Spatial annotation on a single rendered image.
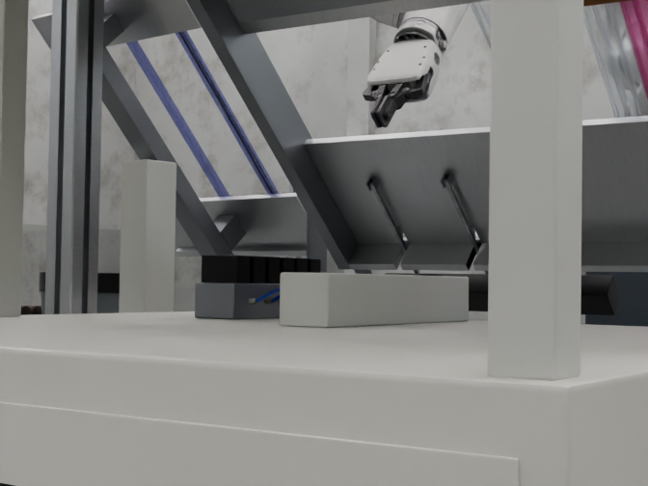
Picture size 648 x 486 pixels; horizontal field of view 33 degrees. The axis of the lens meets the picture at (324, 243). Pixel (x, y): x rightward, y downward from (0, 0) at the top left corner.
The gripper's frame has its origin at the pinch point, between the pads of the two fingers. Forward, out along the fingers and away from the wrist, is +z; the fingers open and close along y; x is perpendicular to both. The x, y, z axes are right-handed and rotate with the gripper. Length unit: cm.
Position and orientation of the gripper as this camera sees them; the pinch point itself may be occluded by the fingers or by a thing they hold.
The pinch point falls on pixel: (383, 112)
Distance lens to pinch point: 171.1
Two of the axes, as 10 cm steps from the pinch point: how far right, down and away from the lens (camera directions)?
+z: -3.8, 7.2, -5.8
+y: -8.3, 0.1, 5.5
